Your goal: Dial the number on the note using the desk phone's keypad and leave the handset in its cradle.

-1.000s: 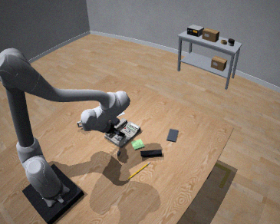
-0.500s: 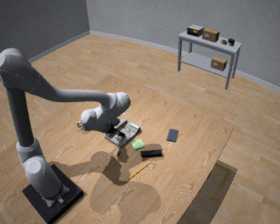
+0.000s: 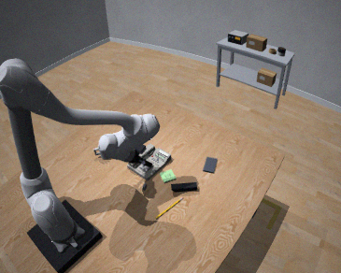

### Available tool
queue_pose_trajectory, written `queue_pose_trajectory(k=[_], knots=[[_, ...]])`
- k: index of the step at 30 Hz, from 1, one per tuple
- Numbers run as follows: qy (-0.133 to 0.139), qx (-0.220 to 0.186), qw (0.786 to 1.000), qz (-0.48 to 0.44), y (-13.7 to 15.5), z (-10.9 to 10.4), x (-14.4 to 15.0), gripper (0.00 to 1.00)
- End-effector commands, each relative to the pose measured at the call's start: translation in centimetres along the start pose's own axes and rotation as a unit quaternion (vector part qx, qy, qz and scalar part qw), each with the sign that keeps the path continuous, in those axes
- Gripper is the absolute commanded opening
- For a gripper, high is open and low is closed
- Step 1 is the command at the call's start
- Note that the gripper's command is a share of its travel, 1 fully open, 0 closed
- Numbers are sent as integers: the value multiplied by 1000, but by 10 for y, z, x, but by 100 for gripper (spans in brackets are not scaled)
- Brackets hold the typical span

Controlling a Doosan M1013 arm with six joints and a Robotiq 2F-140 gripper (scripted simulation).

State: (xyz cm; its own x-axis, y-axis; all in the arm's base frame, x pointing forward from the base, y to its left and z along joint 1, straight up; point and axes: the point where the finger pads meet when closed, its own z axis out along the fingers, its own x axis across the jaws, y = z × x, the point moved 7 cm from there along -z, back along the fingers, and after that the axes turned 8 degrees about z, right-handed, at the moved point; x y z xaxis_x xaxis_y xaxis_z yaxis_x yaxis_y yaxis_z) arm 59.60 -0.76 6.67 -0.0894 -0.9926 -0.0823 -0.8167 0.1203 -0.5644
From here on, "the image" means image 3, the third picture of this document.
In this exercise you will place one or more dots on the light green sticky note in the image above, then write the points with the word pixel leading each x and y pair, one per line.
pixel 168 176

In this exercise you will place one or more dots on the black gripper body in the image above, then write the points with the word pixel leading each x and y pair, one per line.
pixel 136 159

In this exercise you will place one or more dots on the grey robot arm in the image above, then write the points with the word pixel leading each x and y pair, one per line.
pixel 21 86

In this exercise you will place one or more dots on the grey telephone handset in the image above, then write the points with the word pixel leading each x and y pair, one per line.
pixel 150 149

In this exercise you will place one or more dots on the grey mug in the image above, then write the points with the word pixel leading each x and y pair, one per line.
pixel 103 156

